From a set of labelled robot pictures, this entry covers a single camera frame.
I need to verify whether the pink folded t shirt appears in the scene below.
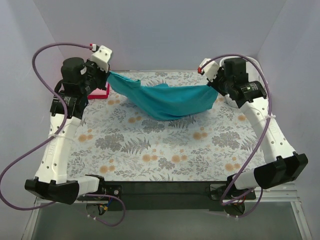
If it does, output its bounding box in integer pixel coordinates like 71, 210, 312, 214
87, 86, 109, 97

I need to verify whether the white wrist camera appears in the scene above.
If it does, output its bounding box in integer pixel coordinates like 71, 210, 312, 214
197, 58, 220, 82
90, 44, 113, 73

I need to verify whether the white laundry basket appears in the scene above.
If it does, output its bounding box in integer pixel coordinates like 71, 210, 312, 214
219, 55, 265, 108

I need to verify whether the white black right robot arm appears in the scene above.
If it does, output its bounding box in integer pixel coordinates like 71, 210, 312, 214
198, 55, 308, 199

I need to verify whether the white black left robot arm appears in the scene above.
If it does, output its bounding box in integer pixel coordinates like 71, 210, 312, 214
24, 57, 110, 205

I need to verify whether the aluminium frame rail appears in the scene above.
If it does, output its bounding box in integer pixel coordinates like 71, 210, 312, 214
22, 193, 312, 240

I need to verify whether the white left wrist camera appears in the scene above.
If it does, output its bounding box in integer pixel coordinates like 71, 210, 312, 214
90, 44, 113, 73

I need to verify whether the teal t shirt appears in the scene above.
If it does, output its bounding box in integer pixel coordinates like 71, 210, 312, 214
107, 71, 218, 121

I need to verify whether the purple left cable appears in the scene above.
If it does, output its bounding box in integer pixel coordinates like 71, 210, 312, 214
0, 42, 126, 227

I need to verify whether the floral table mat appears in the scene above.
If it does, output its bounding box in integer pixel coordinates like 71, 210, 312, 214
67, 71, 276, 182

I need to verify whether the red folded t shirt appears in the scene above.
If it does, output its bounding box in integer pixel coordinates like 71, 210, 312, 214
86, 83, 111, 100

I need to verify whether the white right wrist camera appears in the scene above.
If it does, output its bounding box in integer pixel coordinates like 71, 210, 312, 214
197, 58, 220, 82

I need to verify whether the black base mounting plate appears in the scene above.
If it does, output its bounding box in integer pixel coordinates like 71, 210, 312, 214
77, 180, 257, 213

